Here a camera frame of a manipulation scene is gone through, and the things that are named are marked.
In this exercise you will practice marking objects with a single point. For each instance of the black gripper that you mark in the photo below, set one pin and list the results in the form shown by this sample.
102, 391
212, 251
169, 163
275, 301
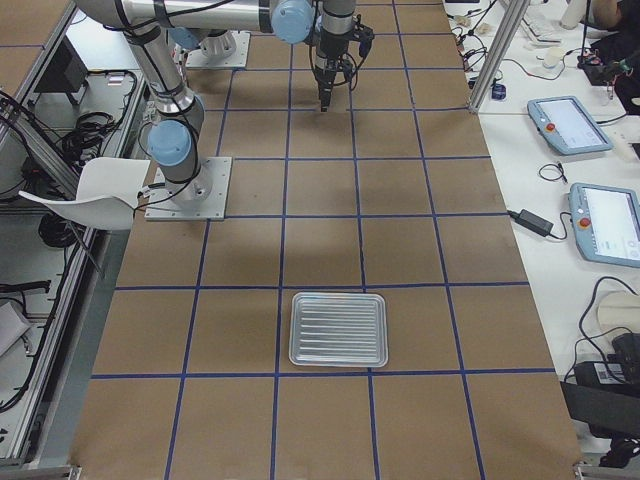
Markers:
326, 62

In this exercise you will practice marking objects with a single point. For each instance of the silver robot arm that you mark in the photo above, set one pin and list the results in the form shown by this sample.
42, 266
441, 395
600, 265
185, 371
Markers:
292, 22
173, 140

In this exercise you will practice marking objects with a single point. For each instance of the ribbed metal tray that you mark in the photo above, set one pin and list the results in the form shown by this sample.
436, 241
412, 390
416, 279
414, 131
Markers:
337, 329

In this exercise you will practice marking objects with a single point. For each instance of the upper blue teach pendant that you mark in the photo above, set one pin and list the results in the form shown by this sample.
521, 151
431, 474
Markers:
567, 126

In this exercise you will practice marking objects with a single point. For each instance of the blue teach pendant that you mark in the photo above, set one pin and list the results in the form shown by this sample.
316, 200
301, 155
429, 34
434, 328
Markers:
606, 223
567, 126

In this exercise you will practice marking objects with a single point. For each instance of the black power adapter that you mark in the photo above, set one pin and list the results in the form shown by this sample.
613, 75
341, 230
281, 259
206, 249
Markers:
531, 222

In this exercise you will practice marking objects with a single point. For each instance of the white plastic chair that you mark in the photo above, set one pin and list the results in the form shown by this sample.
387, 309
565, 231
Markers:
106, 194

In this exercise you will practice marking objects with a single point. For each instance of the lower blue teach pendant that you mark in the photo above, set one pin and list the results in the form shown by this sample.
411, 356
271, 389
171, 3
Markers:
606, 223

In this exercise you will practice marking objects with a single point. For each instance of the black power brick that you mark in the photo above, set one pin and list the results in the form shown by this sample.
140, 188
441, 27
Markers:
599, 374

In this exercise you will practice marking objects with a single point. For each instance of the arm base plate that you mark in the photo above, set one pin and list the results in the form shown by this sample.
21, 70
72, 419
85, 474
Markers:
226, 51
204, 198

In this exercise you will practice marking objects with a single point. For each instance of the aluminium frame post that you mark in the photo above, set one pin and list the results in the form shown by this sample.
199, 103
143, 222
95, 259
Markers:
505, 33

